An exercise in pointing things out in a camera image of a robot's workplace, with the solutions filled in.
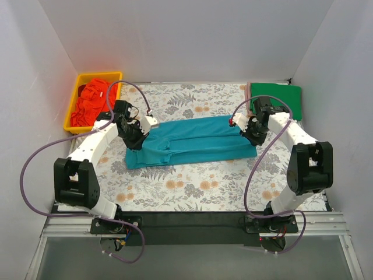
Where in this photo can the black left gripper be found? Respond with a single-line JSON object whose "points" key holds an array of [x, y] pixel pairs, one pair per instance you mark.
{"points": [[134, 139]]}

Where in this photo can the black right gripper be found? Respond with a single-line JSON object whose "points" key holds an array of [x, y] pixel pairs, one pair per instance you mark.
{"points": [[250, 135]]}

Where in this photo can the teal t shirt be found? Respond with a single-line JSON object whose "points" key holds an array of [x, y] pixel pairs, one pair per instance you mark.
{"points": [[208, 139]]}

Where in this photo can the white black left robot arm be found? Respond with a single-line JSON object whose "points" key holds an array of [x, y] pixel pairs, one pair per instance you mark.
{"points": [[75, 180]]}

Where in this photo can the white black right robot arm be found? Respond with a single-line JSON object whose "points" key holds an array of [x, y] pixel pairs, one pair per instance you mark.
{"points": [[310, 167]]}

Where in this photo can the folded pink t shirt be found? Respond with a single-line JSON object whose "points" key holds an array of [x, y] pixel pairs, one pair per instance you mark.
{"points": [[247, 96]]}

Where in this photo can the folded green t shirt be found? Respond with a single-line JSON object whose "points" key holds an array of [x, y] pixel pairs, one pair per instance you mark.
{"points": [[289, 94]]}

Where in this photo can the orange t shirt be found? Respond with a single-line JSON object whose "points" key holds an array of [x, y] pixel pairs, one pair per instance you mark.
{"points": [[90, 103]]}

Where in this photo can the floral patterned table mat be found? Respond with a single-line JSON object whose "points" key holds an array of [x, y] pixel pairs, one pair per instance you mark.
{"points": [[228, 185]]}

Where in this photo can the yellow plastic bin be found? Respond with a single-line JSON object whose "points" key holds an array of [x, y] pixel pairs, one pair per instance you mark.
{"points": [[113, 93]]}

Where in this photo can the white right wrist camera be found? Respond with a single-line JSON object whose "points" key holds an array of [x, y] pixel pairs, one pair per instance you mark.
{"points": [[240, 120]]}

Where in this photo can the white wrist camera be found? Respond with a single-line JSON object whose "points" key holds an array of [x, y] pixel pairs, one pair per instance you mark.
{"points": [[147, 123], [240, 120]]}

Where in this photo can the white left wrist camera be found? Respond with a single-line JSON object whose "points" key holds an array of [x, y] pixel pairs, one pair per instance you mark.
{"points": [[147, 123]]}

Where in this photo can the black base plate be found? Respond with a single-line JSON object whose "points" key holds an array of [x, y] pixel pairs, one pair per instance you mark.
{"points": [[185, 228]]}

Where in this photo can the aluminium frame rail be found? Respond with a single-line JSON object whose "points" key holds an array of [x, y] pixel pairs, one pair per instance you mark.
{"points": [[195, 245]]}

